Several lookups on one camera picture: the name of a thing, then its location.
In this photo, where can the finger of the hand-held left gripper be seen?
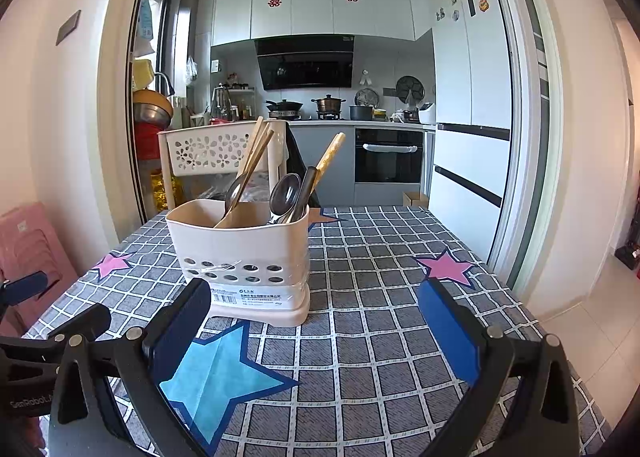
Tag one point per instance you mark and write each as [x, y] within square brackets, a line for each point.
[65, 319]
[25, 287]

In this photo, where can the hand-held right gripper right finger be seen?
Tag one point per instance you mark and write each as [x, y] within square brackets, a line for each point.
[450, 332]

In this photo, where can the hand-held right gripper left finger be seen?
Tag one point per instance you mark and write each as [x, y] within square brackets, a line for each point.
[180, 327]

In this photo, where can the beige plastic utensil holder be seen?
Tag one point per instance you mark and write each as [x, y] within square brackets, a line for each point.
[240, 247]

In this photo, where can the black chopstick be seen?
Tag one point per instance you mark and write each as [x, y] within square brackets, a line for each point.
[307, 189]

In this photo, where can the orange patterned wooden chopstick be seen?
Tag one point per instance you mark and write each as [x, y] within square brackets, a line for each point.
[331, 157]

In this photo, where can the grey checked tablecloth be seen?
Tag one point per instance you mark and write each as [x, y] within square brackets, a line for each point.
[380, 287]

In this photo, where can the gold foil package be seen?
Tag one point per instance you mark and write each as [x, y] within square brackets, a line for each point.
[160, 192]

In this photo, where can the cardboard box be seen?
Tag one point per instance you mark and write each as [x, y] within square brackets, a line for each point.
[415, 199]

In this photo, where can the beige flower-cut basket cart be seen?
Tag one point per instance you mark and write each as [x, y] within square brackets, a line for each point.
[210, 152]

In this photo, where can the black built-in oven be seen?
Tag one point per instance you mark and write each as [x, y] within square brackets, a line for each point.
[389, 157]

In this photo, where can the red bucket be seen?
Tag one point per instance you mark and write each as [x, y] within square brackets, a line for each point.
[147, 142]

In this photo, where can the grey kitchen counter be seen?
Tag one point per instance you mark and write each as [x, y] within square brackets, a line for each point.
[335, 172]

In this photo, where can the black plastic bag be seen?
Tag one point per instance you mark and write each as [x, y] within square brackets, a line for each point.
[300, 152]

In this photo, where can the steel basin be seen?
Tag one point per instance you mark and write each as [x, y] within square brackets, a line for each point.
[152, 116]

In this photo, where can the white rice cooker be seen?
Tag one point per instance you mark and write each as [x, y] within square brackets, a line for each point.
[426, 114]

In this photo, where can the glass kettle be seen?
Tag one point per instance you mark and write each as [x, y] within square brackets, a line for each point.
[221, 102]

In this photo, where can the white spice rack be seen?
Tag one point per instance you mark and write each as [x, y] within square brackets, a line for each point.
[241, 99]

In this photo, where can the dark stockpot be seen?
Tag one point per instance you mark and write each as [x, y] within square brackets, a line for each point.
[361, 113]

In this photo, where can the black wok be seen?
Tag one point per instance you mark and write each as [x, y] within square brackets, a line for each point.
[284, 106]

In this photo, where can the kitchen faucet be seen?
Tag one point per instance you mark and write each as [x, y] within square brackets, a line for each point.
[162, 82]

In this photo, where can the white refrigerator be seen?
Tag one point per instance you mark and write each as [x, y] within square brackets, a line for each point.
[470, 87]

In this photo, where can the round black rack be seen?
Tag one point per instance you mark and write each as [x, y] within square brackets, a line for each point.
[410, 88]

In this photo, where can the round glass lid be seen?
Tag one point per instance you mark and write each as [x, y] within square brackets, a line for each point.
[366, 98]

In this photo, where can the hanging clear plastic bag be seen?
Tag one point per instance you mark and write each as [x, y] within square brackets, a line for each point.
[191, 72]

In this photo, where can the steel pot on stove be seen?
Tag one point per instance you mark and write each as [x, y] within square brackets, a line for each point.
[328, 105]

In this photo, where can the black range hood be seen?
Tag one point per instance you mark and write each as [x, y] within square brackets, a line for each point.
[305, 64]

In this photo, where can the white upper cabinets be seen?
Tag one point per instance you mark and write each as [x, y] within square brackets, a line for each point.
[320, 12]

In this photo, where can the white sliding door frame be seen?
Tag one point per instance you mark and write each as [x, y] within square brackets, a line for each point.
[530, 112]

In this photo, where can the grey wall switch plate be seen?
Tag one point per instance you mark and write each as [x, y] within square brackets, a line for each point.
[68, 27]

